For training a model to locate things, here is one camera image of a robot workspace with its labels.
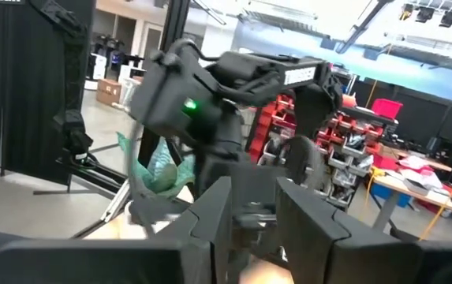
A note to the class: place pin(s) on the potted green succulent plant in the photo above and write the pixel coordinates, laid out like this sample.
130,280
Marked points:
162,177

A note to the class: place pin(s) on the black fabric partition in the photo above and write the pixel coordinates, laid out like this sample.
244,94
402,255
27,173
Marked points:
20,79

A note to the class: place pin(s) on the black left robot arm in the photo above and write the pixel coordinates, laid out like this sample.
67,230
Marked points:
249,75

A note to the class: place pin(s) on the red plastic bin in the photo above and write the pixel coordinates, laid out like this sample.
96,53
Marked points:
387,108

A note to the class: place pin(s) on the brown cardboard box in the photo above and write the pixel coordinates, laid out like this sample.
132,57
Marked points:
108,91

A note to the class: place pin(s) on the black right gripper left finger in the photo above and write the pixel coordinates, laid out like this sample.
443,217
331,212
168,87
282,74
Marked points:
210,213

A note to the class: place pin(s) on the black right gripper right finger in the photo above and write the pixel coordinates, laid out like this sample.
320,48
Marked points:
320,244

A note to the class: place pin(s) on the cluttered workbench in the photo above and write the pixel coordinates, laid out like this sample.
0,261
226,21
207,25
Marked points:
426,185

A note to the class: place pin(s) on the red parts bin shelf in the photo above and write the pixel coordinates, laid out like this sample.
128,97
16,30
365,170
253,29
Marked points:
352,138

